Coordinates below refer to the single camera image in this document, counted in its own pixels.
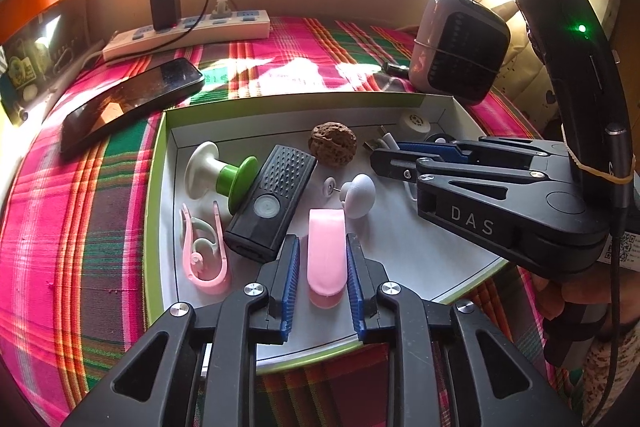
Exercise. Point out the small black plug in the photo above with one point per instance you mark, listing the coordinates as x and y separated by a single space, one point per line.
397 68

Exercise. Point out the green and white spool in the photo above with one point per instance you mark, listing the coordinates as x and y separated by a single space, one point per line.
235 187

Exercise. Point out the small green patterned card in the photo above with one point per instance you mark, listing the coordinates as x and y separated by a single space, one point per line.
20 74

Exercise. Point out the white power strip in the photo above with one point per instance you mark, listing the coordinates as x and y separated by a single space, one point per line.
240 24

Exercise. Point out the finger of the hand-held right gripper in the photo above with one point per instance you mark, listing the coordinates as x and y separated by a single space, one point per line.
430 148
395 164

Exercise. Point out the black charger adapter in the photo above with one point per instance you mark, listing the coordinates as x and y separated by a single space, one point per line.
165 7

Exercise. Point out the black smartphone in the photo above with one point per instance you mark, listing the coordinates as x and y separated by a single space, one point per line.
125 107

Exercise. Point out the pink and green clip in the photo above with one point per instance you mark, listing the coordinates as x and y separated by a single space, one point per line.
205 279

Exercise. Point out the small brown walnut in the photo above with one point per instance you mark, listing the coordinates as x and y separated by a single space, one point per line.
332 144

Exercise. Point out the pink silicone case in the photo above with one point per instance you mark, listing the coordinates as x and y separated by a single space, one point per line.
325 257

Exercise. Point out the grey heater with black grille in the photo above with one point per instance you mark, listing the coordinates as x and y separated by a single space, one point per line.
460 52

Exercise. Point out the person's right hand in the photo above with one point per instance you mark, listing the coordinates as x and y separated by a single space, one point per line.
565 297

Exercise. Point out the small white round cap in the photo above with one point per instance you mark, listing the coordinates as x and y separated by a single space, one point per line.
414 124

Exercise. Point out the black device with round button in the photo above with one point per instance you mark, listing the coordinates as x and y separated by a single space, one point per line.
270 202

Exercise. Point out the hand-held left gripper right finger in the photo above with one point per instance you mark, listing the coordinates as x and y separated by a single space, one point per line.
356 287

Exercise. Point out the yellow rubber band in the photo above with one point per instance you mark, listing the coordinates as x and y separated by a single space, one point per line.
600 171

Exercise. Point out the green cardboard box tray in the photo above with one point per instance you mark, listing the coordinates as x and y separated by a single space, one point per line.
450 252

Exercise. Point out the white mushroom-shaped knob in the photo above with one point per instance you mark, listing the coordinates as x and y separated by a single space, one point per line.
360 194

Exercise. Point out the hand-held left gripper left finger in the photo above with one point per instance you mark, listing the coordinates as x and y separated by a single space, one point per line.
290 287

